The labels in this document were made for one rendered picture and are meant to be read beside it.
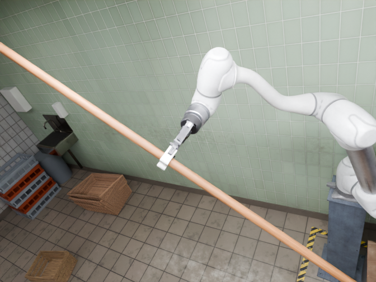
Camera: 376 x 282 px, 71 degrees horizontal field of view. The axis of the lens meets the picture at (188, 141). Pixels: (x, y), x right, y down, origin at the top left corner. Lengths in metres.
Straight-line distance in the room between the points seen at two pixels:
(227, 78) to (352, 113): 0.50
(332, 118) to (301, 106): 0.13
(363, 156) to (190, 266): 2.05
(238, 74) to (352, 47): 0.98
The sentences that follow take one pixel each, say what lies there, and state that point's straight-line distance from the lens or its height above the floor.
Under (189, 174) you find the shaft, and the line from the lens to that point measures 0.87.
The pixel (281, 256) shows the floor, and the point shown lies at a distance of 2.80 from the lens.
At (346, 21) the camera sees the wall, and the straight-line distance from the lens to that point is 1.79.
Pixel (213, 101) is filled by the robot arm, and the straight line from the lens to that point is 1.02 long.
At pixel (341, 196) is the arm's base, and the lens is 1.89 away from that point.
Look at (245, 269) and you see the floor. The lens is 2.78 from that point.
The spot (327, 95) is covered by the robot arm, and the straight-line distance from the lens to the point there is 1.29.
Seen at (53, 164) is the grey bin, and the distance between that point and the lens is 4.66.
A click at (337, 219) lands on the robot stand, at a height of 0.81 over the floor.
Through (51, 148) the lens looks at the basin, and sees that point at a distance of 3.99.
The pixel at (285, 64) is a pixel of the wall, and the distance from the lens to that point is 1.92.
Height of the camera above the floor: 2.50
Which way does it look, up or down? 36 degrees down
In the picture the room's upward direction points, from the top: 21 degrees counter-clockwise
